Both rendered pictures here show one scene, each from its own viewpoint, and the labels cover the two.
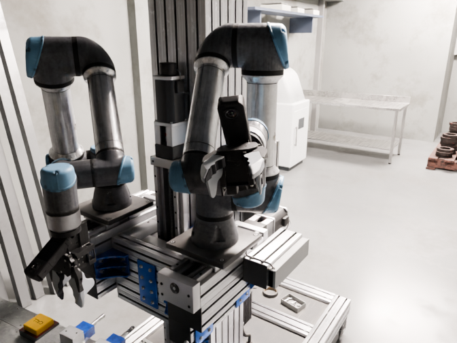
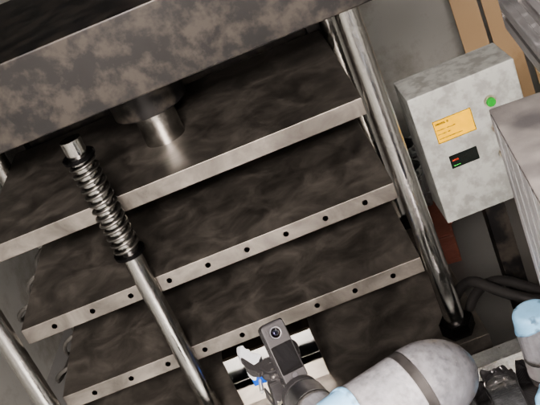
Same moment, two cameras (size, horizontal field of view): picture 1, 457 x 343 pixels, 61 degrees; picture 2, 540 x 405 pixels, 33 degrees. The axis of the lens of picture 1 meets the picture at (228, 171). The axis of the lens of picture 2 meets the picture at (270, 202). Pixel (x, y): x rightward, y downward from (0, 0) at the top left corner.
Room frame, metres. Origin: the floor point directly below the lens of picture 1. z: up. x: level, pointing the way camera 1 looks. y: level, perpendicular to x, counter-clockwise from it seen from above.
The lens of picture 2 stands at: (1.95, -0.47, 2.42)
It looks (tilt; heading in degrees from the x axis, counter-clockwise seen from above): 26 degrees down; 156
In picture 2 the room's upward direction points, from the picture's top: 24 degrees counter-clockwise
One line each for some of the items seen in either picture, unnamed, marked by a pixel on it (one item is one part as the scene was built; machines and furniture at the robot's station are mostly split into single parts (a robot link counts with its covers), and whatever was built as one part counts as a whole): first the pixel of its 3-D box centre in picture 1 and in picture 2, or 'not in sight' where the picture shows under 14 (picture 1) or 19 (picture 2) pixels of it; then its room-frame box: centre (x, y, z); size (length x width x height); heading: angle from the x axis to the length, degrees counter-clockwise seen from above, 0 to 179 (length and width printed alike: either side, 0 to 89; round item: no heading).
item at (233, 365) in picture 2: not in sight; (267, 321); (-0.35, 0.36, 0.87); 0.50 x 0.27 x 0.17; 152
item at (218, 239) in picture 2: not in sight; (202, 206); (-0.48, 0.38, 1.27); 1.10 x 0.74 x 0.05; 62
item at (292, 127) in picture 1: (279, 117); not in sight; (5.27, -0.69, 0.66); 0.73 x 0.60 x 1.32; 54
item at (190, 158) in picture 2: not in sight; (169, 137); (-0.49, 0.38, 1.52); 1.10 x 0.70 x 0.05; 62
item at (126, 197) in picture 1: (111, 191); not in sight; (1.40, 0.45, 1.09); 0.15 x 0.15 x 0.10
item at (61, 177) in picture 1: (60, 188); (538, 332); (0.86, 0.40, 1.31); 0.09 x 0.08 x 0.11; 20
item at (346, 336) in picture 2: not in sight; (263, 341); (-0.44, 0.35, 0.76); 1.30 x 0.84 x 0.06; 62
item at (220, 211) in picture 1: (216, 190); not in sight; (1.12, 0.04, 1.20); 0.13 x 0.12 x 0.14; 81
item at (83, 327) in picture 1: (86, 329); not in sight; (0.88, 0.39, 0.89); 0.13 x 0.05 x 0.05; 152
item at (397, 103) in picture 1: (343, 123); not in sight; (5.94, -1.77, 0.44); 1.69 x 0.65 x 0.87; 55
